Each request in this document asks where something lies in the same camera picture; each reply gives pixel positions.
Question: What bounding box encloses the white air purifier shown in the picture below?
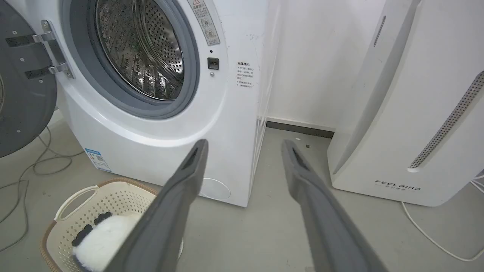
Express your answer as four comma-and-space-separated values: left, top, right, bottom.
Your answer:
327, 0, 484, 207

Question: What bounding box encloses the grey floor cable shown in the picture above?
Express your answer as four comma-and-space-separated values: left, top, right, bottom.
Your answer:
0, 127, 84, 252

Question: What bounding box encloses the white and black plush toy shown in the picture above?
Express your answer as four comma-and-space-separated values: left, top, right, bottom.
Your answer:
71, 212, 143, 272

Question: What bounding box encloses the white power cable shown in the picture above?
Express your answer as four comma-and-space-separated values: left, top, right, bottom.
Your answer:
401, 175, 484, 262

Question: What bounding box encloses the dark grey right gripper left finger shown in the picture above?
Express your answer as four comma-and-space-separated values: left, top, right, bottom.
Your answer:
105, 139, 209, 272

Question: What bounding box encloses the grey washing machine door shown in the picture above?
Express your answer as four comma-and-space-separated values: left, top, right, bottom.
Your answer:
0, 0, 74, 158

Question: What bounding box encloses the cream plastic laundry basket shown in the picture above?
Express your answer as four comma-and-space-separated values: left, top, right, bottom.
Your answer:
40, 178, 184, 272

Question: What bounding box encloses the white front-load washing machine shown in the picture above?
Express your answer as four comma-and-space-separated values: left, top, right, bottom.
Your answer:
7, 0, 281, 208

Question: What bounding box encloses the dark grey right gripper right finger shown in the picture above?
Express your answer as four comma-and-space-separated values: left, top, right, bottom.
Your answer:
281, 139, 388, 272

